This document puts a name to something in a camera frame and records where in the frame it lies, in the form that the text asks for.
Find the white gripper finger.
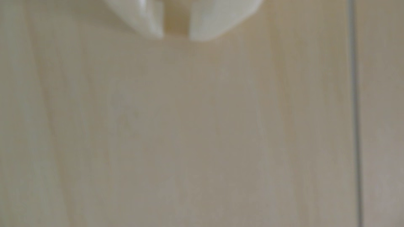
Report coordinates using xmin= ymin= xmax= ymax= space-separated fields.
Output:
xmin=189 ymin=0 xmax=264 ymax=42
xmin=104 ymin=0 xmax=165 ymax=39

